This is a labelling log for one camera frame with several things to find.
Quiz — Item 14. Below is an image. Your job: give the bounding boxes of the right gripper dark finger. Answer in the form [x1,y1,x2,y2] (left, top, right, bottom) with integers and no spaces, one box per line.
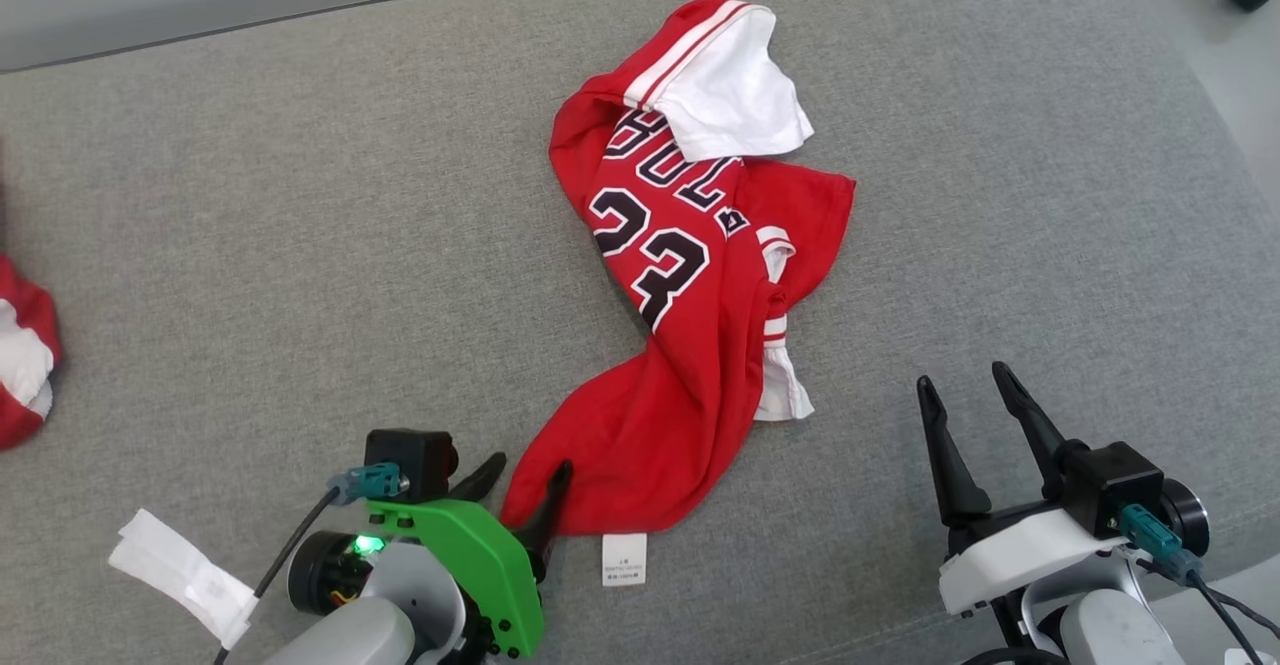
[993,362,1069,499]
[917,375,993,526]

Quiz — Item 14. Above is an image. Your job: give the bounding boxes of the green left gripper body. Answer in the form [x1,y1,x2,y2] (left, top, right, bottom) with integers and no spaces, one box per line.
[365,498,546,658]

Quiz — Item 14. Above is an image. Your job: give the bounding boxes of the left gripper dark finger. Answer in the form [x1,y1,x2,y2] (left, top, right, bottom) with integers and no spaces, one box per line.
[515,460,574,581]
[450,452,508,503]

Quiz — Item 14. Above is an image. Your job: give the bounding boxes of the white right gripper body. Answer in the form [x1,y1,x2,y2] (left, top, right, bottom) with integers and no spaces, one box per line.
[938,505,1129,616]

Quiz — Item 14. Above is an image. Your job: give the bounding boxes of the red basketball jersey white sleeves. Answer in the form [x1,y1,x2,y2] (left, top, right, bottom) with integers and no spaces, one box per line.
[500,0,858,587]

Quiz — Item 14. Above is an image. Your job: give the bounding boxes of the red shorts white stripe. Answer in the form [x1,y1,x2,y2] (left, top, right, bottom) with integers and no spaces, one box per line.
[0,255,63,451]

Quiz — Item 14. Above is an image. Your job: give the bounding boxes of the grey fabric sofa surface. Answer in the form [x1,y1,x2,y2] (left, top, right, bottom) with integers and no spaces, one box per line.
[0,0,1280,665]

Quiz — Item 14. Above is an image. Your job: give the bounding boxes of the left arm cable teal plug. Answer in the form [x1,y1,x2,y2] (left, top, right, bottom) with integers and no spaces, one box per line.
[213,462,408,665]

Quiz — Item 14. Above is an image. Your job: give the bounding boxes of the white paper cable label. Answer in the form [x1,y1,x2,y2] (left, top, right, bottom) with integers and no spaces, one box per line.
[108,508,260,650]

